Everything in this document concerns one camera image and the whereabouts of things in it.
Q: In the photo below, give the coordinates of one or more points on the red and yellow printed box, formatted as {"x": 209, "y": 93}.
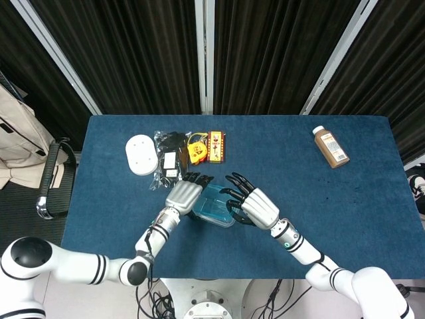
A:
{"x": 216, "y": 146}

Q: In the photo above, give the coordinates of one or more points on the brown bottle with white cap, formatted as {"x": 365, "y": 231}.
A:
{"x": 332, "y": 149}

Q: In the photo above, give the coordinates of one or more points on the black and white sneaker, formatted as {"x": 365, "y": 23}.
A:
{"x": 418, "y": 187}

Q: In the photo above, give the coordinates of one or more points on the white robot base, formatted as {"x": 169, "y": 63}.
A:
{"x": 207, "y": 299}

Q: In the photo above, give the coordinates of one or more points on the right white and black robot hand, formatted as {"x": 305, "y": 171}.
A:
{"x": 260, "y": 209}

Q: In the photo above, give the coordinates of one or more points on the white oval disc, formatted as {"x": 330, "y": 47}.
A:
{"x": 141, "y": 154}

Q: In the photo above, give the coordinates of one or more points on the black item in plastic bag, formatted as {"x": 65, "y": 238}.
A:
{"x": 169, "y": 149}

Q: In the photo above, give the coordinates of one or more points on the yellow tape measure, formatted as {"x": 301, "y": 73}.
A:
{"x": 196, "y": 149}

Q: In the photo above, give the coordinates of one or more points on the left silver and black robot hand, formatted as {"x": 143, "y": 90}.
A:
{"x": 184, "y": 196}

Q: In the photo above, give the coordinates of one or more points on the white frame post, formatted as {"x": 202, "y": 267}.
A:
{"x": 56, "y": 56}
{"x": 338, "y": 56}
{"x": 204, "y": 56}

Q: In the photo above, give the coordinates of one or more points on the black chair armrest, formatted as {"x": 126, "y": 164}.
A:
{"x": 50, "y": 176}

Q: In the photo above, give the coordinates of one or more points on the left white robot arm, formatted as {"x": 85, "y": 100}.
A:
{"x": 83, "y": 266}

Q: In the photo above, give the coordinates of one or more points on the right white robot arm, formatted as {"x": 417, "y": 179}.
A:
{"x": 305, "y": 252}

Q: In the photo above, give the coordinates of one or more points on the black curtain panel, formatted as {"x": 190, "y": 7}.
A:
{"x": 33, "y": 73}
{"x": 398, "y": 66}
{"x": 133, "y": 50}
{"x": 265, "y": 50}

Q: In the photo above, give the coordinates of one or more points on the beige fabric bag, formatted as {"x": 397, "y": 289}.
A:
{"x": 20, "y": 133}

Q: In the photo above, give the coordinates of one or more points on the blue table cloth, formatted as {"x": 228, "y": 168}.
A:
{"x": 265, "y": 259}

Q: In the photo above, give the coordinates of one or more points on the clear container with blue lid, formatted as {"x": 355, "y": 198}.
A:
{"x": 212, "y": 206}

